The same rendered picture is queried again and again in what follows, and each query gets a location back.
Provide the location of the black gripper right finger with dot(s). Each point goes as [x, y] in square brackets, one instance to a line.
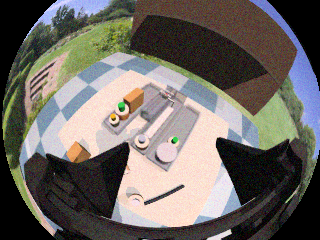
[247, 166]

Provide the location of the black flat bar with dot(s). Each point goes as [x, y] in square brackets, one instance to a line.
[164, 195]

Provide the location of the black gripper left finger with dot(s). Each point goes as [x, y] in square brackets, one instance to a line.
[98, 178]

